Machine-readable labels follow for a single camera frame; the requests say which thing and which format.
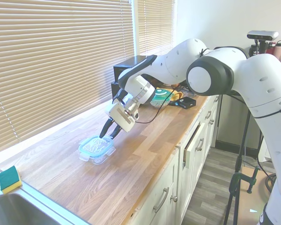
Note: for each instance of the teal bowl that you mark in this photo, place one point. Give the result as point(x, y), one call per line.
point(162, 96)

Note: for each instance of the pink bottle black cap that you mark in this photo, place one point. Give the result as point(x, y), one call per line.
point(279, 50)

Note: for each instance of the red bottle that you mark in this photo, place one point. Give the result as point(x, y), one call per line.
point(270, 48)

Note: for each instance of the clear teal-rimmed container lid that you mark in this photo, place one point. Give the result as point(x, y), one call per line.
point(96, 146)

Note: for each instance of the black box appliance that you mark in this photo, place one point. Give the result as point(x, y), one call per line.
point(121, 70)

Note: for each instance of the grey stereo camera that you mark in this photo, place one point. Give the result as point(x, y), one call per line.
point(262, 34)

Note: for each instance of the narrow beige window blind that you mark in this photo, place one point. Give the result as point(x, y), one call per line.
point(157, 25)

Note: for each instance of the round silver cabinet knob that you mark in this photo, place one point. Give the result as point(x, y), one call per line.
point(175, 198)

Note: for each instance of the white drawer front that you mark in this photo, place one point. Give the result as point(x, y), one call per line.
point(194, 145)

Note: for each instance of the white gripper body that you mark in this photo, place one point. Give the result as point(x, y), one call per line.
point(121, 117)

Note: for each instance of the yellow cloth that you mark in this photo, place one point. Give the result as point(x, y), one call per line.
point(178, 95)

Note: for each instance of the yellow green sponge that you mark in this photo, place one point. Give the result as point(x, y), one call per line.
point(9, 179)

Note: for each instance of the wide beige window blind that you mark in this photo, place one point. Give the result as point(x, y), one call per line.
point(61, 58)

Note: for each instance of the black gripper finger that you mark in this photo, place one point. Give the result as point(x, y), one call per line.
point(105, 129)
point(116, 131)

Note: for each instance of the stainless steel sink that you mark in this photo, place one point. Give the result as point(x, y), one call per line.
point(16, 211)

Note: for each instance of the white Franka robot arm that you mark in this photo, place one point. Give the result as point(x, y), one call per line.
point(260, 77)

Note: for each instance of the black camera tripod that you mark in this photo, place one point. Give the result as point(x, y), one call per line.
point(238, 164)

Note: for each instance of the white kitchen cabinet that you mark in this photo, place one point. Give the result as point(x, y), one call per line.
point(173, 178)

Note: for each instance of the green black clamp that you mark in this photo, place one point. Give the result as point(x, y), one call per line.
point(236, 180)

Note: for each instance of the small black electronics box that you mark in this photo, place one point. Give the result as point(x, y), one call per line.
point(187, 102)

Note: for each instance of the clear glass food container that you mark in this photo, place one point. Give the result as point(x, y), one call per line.
point(100, 160)

